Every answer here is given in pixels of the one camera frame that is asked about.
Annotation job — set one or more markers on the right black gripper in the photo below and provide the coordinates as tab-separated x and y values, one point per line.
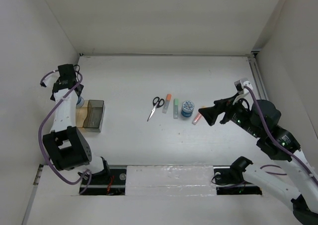
210	113

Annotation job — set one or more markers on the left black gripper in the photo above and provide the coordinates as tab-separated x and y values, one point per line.
81	88

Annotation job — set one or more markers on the orange capped marker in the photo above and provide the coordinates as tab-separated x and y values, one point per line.
166	103

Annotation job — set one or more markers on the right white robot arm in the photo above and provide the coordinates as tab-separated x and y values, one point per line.
261	122

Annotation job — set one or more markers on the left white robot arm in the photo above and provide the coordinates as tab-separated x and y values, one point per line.
64	147

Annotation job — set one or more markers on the yellow orange highlighter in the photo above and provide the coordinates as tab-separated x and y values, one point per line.
196	118

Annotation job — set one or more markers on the green capped marker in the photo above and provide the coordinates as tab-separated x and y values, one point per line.
175	108

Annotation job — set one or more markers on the grey smoked plastic container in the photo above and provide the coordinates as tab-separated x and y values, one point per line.
93	115

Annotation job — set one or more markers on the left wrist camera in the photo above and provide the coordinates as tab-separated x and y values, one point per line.
49	79

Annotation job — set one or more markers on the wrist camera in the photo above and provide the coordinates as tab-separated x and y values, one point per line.
49	79
243	86

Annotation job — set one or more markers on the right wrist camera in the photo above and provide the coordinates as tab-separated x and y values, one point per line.
243	86

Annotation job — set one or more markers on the aluminium rail right edge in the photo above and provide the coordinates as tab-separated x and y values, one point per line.
260	87

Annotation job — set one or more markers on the black handled scissors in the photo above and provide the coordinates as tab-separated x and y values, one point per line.
157	103

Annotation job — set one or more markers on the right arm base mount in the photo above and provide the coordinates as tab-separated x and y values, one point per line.
229	179

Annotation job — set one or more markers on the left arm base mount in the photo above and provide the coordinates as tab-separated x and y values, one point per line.
109	182

